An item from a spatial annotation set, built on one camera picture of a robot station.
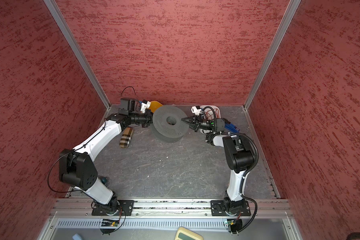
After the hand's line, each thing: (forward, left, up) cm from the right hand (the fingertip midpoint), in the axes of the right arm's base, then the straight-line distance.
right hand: (181, 122), depth 77 cm
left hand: (+3, +11, -2) cm, 11 cm away
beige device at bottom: (-46, 0, -24) cm, 51 cm away
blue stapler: (+11, -35, -21) cm, 43 cm away
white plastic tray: (+9, -13, +2) cm, 16 cm away
